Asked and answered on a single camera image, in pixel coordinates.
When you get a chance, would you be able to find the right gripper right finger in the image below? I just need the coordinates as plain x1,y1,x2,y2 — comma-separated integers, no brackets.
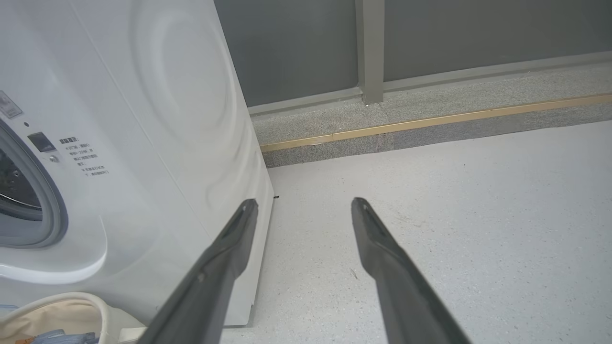
351,197,471,344

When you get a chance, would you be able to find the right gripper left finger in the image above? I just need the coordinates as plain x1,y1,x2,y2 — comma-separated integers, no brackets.
136,199,259,344

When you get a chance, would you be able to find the blue and cream patterned garment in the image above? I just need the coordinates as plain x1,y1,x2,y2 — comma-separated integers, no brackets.
17,329,100,344

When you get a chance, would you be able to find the cream canvas laundry basket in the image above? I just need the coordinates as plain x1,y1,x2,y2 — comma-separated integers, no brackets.
0,292,146,344

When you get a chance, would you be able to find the white front-load washing machine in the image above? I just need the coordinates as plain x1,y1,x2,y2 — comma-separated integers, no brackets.
0,0,274,327

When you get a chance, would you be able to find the steel washing machine drum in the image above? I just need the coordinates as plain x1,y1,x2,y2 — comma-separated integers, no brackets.
0,148,43,221

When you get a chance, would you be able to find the gold floor trim strip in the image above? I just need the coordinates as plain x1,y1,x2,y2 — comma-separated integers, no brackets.
260,93,612,153

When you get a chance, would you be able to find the silver rating label sticker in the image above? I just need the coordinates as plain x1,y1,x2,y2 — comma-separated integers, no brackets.
0,91,23,119

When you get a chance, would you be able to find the grey metal wall post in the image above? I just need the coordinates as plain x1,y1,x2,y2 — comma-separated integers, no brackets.
355,0,385,106

